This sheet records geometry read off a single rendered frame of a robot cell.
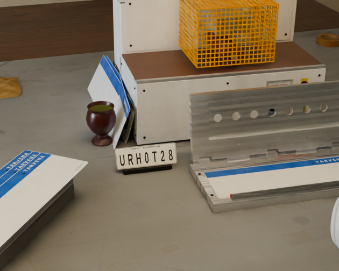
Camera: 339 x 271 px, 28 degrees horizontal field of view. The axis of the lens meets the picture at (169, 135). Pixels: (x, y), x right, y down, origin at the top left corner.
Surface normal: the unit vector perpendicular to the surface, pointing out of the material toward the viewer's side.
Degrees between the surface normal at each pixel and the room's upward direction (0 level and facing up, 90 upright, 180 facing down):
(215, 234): 0
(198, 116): 79
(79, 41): 0
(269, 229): 0
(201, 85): 90
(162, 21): 90
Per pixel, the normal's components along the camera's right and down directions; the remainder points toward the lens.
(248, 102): 0.25, 0.25
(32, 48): 0.01, -0.90
